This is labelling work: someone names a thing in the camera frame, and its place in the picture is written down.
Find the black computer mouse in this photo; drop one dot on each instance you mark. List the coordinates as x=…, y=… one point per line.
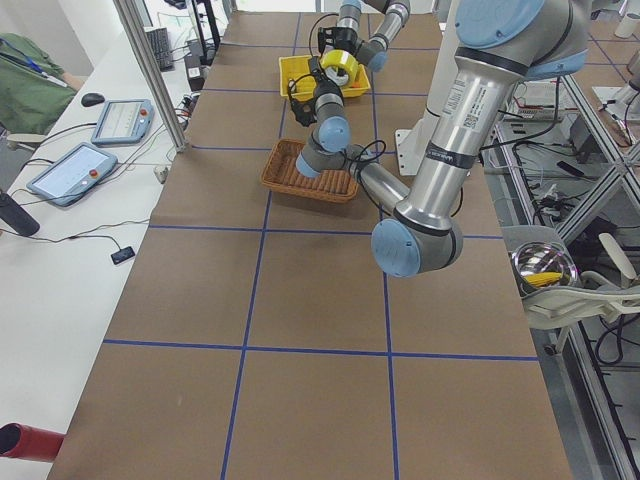
x=92, y=99

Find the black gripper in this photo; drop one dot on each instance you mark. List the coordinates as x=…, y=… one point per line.
x=317, y=81
x=344, y=39

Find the black cylinder handle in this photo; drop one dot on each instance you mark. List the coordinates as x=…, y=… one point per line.
x=17, y=217

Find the brown wicker basket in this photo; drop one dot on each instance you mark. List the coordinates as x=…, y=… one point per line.
x=281, y=175

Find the yellow woven plastic basket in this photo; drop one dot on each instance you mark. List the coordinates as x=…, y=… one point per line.
x=293, y=78

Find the yellow packing tape roll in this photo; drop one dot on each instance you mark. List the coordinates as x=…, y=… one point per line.
x=340, y=66

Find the teach pendant far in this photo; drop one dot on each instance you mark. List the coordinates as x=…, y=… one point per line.
x=123, y=122

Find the small black usb device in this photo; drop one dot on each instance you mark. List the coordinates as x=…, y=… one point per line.
x=122, y=255

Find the steel bowl with corn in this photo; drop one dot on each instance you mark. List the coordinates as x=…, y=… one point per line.
x=538, y=265

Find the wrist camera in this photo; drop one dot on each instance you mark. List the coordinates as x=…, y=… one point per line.
x=304, y=111
x=325, y=38

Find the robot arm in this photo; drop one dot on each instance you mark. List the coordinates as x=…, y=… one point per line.
x=371, y=53
x=500, y=44

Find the blue tape line lengthwise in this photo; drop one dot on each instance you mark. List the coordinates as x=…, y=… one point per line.
x=380, y=151

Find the aluminium frame post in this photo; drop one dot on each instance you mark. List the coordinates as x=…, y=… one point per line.
x=134, y=29

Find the person in green shirt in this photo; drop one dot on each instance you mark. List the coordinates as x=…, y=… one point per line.
x=35, y=91

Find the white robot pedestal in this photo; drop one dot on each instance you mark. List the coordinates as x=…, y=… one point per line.
x=411, y=144

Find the teach pendant near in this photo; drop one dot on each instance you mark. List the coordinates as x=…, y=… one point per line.
x=73, y=175

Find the teach pendant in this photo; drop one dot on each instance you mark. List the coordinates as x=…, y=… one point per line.
x=73, y=175
x=123, y=122

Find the black keyboard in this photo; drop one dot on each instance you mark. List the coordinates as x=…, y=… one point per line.
x=158, y=40

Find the red cylinder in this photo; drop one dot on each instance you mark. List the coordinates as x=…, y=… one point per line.
x=26, y=442

